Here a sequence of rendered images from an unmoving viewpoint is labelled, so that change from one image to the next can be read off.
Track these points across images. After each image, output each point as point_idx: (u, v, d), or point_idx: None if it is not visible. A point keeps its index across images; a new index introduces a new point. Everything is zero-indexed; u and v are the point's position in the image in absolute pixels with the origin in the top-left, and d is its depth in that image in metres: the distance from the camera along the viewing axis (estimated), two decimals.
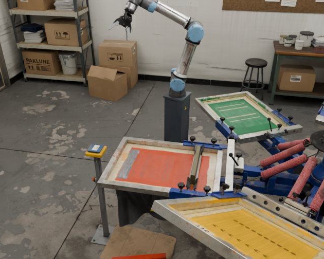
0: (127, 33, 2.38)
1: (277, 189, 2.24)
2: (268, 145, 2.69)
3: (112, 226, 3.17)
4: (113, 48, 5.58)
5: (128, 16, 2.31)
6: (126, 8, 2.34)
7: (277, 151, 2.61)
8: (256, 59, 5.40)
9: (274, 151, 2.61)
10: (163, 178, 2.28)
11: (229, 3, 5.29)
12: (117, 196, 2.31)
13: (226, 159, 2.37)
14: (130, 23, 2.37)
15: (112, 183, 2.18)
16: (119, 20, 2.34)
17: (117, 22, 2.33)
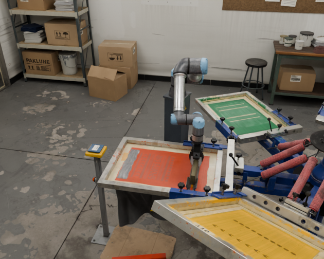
0: (199, 162, 2.28)
1: (277, 189, 2.24)
2: (268, 145, 2.69)
3: (112, 226, 3.17)
4: (113, 48, 5.58)
5: (195, 151, 2.20)
6: (192, 141, 2.22)
7: (277, 151, 2.61)
8: (256, 59, 5.40)
9: (274, 151, 2.61)
10: (163, 178, 2.28)
11: (229, 3, 5.29)
12: (117, 196, 2.31)
13: (226, 159, 2.37)
14: (202, 154, 2.25)
15: (112, 183, 2.18)
16: (191, 155, 2.27)
17: (191, 158, 2.28)
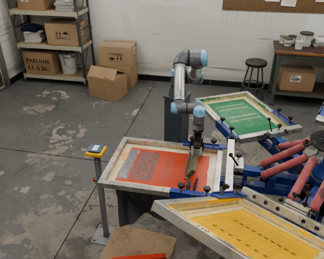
0: (199, 151, 2.24)
1: (277, 189, 2.24)
2: (268, 145, 2.69)
3: (112, 226, 3.17)
4: (113, 48, 5.58)
5: (196, 141, 2.16)
6: (193, 130, 2.18)
7: (277, 151, 2.61)
8: (256, 59, 5.40)
9: (274, 151, 2.61)
10: (163, 178, 2.28)
11: (229, 3, 5.29)
12: (117, 196, 2.31)
13: (226, 159, 2.37)
14: (203, 144, 2.21)
15: (112, 183, 2.18)
16: (192, 145, 2.23)
17: (192, 147, 2.24)
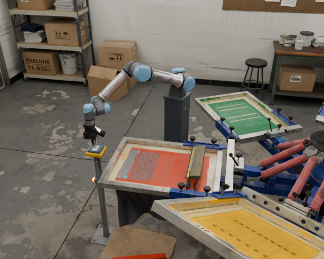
0: (96, 142, 2.56)
1: (277, 189, 2.24)
2: (268, 145, 2.69)
3: (112, 226, 3.17)
4: (113, 48, 5.58)
5: (99, 131, 2.49)
6: (91, 127, 2.45)
7: (277, 151, 2.61)
8: (256, 59, 5.40)
9: (274, 151, 2.61)
10: (163, 178, 2.28)
11: (229, 3, 5.29)
12: (117, 196, 2.31)
13: (226, 159, 2.37)
14: None
15: (112, 183, 2.18)
16: (93, 140, 2.50)
17: (94, 141, 2.52)
